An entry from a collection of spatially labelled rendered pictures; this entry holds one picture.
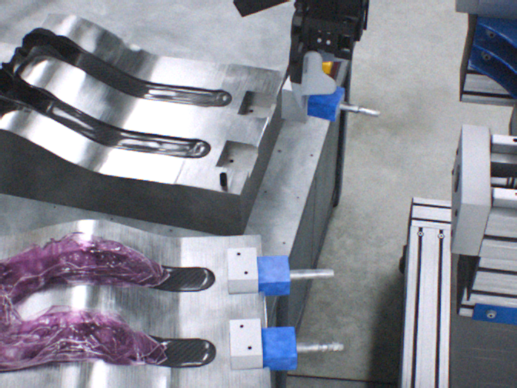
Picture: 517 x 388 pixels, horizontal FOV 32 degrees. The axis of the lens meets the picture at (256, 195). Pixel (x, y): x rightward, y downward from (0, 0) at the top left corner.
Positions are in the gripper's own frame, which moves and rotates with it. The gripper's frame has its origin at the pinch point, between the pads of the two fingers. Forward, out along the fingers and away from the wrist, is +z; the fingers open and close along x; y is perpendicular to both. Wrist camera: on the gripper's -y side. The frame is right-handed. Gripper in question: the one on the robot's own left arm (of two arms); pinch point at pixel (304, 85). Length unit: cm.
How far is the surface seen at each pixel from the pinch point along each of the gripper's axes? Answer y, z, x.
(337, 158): -11, 76, 64
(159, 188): -14.1, 7.8, -17.9
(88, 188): -24.6, 10.4, -19.0
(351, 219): -6, 95, 63
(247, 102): -9.6, 8.2, 3.0
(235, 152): -7.4, 8.2, -7.6
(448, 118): 9, 95, 110
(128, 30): -38.7, 14.9, 21.0
